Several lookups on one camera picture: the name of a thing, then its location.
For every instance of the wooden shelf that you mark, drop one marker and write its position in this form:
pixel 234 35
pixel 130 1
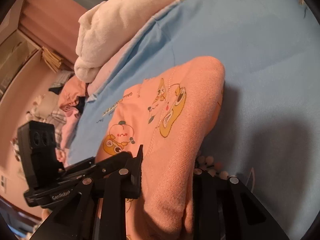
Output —
pixel 15 55

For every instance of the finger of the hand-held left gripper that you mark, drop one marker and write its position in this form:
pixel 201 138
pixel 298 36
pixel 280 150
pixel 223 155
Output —
pixel 112 161

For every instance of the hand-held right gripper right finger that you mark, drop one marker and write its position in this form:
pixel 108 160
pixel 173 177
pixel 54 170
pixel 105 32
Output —
pixel 220 210

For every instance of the white wall switch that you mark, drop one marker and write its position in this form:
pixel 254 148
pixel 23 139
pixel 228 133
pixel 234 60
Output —
pixel 2 182

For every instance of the orange cartoon print shirt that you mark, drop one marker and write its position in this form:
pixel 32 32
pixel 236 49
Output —
pixel 175 130

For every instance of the white plush goose toy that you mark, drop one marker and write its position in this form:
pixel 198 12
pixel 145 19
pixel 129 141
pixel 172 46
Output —
pixel 117 22

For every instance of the yellow fringed hanging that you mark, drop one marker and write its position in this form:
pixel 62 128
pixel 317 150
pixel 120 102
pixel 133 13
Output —
pixel 52 58

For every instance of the blue floral blanket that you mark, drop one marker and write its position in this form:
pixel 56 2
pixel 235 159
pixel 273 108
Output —
pixel 250 55

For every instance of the small white plush toys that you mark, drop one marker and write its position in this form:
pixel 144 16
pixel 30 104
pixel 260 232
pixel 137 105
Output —
pixel 37 107

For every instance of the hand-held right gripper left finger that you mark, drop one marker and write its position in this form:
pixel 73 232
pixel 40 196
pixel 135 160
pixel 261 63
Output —
pixel 117 205

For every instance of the navy cloth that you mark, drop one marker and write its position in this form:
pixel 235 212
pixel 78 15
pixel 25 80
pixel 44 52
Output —
pixel 80 105

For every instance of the pink curtain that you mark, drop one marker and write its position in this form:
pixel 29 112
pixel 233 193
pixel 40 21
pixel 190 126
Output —
pixel 50 17

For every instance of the light pink folded garment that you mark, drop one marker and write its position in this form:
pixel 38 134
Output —
pixel 70 127

